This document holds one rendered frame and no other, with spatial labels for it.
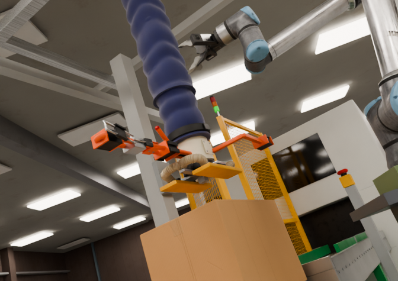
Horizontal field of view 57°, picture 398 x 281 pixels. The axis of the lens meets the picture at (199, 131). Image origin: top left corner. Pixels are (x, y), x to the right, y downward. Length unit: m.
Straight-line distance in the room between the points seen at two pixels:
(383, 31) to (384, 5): 0.11
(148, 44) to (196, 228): 1.05
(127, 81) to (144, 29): 1.65
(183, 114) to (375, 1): 0.95
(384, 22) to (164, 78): 1.02
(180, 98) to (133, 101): 1.77
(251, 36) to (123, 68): 2.44
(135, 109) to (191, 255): 2.28
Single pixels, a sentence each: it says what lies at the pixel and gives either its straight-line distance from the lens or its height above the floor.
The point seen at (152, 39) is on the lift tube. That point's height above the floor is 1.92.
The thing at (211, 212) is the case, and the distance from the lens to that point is 1.42.
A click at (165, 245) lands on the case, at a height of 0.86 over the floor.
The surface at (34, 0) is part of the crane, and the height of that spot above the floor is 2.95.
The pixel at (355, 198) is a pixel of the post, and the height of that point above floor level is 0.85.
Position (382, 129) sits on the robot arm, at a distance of 1.58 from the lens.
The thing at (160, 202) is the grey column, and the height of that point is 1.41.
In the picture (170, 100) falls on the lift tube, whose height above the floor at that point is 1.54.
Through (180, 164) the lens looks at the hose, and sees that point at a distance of 1.66.
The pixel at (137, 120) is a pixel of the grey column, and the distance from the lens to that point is 3.51.
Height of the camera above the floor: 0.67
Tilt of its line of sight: 22 degrees up
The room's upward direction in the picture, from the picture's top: 20 degrees counter-clockwise
